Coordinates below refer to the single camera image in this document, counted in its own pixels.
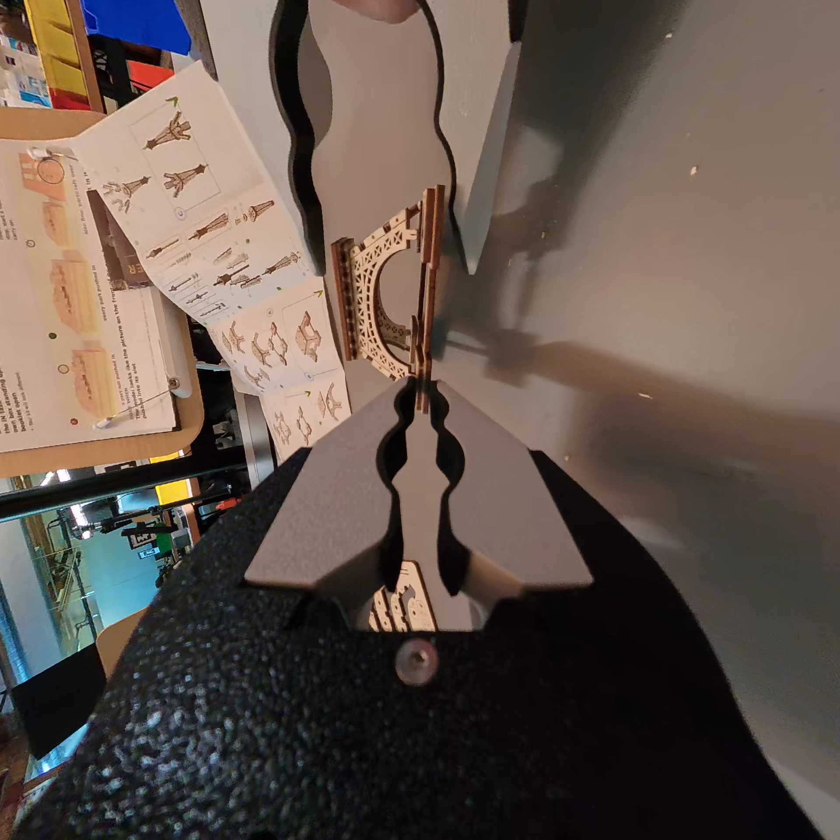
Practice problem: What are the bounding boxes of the person's right hand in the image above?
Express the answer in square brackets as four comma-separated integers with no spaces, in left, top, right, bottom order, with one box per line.
[341,0,424,25]

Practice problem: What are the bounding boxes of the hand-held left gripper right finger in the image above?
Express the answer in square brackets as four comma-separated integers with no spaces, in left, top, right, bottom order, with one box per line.
[428,379,595,626]

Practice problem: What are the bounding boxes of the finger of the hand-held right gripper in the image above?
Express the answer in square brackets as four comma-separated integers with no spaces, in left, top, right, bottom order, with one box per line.
[419,0,524,275]
[199,0,333,277]

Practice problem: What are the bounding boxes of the white instruction page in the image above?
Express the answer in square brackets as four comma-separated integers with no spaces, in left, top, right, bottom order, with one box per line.
[0,136,179,455]

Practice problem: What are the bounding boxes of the wooden shelf post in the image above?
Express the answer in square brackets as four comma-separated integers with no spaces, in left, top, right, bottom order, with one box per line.
[64,0,107,114]

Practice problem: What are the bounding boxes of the orange storage bin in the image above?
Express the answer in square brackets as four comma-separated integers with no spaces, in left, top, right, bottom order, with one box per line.
[126,60,175,91]

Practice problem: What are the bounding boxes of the dark brown card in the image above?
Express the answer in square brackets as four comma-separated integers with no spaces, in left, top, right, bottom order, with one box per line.
[85,189,156,294]

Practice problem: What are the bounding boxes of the stack of yellow bins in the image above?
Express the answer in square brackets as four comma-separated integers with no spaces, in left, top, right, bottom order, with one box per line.
[23,0,93,96]

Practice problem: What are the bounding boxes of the white printed box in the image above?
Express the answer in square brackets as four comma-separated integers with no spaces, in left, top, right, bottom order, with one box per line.
[0,36,52,109]

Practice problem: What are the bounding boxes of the grey desk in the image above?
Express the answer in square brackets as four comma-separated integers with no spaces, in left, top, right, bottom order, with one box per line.
[233,0,840,837]

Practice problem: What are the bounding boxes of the folded white instruction leaflet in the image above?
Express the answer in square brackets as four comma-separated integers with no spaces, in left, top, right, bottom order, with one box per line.
[71,62,353,464]

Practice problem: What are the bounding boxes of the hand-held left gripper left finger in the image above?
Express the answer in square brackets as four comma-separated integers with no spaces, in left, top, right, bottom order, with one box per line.
[245,378,420,631]

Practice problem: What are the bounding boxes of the black metal bar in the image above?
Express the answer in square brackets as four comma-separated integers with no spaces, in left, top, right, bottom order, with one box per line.
[0,451,280,522]

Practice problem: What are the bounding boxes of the laser-cut wooden sheet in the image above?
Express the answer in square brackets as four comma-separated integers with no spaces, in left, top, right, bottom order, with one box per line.
[366,560,438,634]

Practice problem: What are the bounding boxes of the wooden tower base model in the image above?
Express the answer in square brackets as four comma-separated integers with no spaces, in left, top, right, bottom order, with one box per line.
[330,185,448,416]

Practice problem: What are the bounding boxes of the black flat panel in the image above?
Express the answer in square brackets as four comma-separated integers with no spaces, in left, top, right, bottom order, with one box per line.
[10,645,108,761]

